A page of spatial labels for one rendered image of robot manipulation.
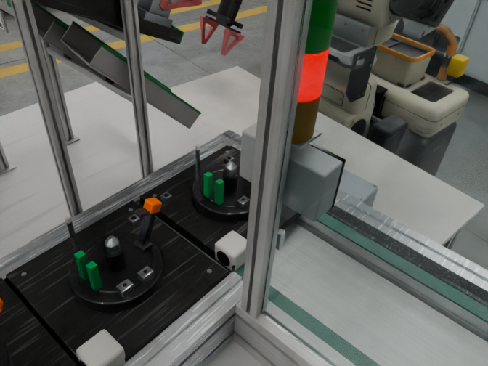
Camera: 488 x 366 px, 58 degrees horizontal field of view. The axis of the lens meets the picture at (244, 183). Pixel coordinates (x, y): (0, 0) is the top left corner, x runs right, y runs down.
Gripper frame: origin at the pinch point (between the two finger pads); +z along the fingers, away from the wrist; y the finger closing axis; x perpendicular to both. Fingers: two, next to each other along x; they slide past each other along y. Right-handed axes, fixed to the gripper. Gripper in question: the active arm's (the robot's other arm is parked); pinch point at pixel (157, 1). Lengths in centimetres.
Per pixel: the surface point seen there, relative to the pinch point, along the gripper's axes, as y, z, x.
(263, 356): 52, 30, 26
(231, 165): 27.4, 11.6, 16.7
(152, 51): -231, -69, 173
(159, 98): 5.5, 10.7, 13.4
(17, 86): -233, 30, 128
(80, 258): 30.0, 38.9, 5.3
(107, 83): -1.3, 16.2, 8.1
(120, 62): 5.0, 13.2, 1.9
